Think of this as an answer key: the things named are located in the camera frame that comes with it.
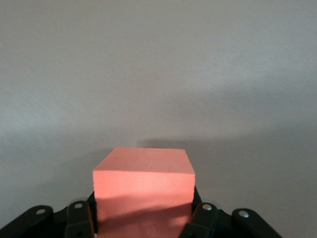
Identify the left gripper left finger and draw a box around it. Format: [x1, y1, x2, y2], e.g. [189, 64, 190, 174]
[0, 192, 99, 238]

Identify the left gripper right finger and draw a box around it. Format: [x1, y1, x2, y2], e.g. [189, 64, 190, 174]
[179, 187, 283, 238]

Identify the orange foam cube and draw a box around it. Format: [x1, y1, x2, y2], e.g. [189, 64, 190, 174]
[93, 147, 196, 238]

